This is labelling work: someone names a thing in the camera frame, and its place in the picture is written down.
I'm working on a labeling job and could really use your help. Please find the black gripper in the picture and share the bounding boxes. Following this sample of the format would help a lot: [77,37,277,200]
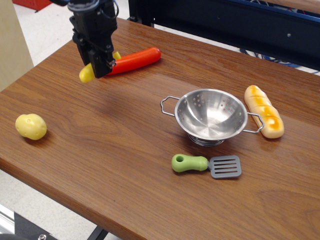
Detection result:
[67,0,118,79]

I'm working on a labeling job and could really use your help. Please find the yellow toy banana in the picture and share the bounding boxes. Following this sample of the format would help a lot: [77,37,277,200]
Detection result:
[79,51,125,83]

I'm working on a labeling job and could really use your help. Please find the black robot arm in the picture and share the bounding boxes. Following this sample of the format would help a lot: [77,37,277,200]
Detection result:
[52,0,119,78]

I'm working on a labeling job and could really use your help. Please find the steel colander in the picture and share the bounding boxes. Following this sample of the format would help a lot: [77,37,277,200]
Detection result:
[160,88,265,147]

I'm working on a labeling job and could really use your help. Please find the red toy sausage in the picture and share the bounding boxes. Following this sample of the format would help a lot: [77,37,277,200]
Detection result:
[107,47,162,76]

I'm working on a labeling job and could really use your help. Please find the red box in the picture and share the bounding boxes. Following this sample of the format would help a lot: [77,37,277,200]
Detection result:
[12,0,52,11]

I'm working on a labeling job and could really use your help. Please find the beige cabinet panel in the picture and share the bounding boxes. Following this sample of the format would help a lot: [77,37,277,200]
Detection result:
[0,0,34,90]

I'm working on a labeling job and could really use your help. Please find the yellow toy potato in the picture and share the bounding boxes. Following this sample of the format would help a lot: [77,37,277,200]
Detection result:
[15,113,47,141]

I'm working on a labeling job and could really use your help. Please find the toy bread loaf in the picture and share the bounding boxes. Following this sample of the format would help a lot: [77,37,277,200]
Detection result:
[244,85,285,139]

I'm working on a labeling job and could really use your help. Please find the blue cable bundle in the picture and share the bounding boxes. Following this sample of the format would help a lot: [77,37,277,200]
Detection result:
[239,47,320,76]

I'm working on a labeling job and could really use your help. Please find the green handled grey spatula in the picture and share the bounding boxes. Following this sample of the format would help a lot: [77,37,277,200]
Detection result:
[171,154,242,180]

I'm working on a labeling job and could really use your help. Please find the black base bracket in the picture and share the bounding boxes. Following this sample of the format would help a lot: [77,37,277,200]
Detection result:
[0,207,108,240]

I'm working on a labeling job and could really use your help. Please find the black metal frame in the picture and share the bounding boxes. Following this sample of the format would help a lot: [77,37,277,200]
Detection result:
[128,0,320,70]

